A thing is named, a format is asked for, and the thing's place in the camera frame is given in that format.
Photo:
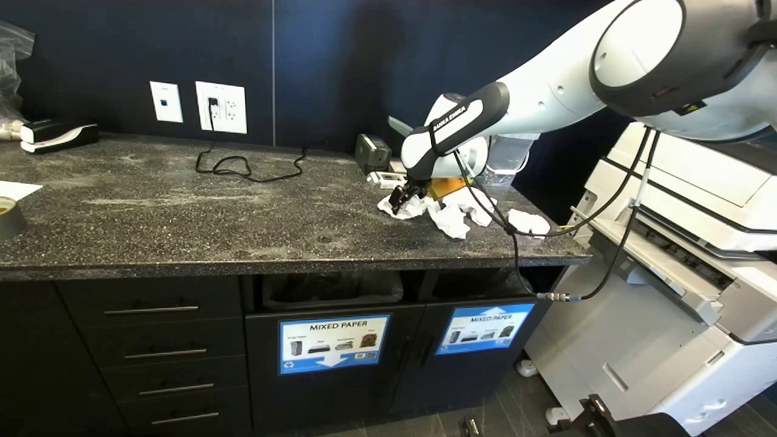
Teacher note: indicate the printed white paper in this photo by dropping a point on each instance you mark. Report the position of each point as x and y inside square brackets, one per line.
[482, 208]

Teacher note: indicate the mixed paper sign down arrow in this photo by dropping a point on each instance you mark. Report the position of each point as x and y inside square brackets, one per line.
[333, 345]

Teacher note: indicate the clear bin liner bag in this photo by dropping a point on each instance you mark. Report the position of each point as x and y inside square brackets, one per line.
[510, 282]

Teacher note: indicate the small torn white paper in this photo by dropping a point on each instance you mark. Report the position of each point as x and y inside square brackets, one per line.
[529, 221]

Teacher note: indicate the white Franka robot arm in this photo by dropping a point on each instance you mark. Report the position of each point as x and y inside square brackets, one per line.
[550, 89]

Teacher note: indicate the clear plastic bag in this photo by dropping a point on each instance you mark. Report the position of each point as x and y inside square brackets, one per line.
[12, 74]

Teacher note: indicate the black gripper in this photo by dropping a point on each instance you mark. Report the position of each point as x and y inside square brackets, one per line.
[417, 176]

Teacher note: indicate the large white outlet plate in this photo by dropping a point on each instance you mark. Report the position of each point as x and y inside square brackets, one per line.
[221, 107]

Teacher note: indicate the small black desk device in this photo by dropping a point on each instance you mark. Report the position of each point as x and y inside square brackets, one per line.
[369, 152]

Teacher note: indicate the small white wall plate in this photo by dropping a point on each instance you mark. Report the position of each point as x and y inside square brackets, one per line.
[165, 102]

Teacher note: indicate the white office printer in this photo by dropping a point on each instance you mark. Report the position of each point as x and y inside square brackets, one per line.
[646, 349]

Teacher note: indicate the flat white paper sheet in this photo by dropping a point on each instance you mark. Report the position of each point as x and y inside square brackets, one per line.
[15, 190]

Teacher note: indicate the clear plastic bucket with lid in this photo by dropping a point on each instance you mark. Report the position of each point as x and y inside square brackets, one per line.
[510, 155]

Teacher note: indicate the mixed paper sign up arrow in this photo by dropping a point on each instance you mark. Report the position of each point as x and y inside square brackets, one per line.
[487, 329]

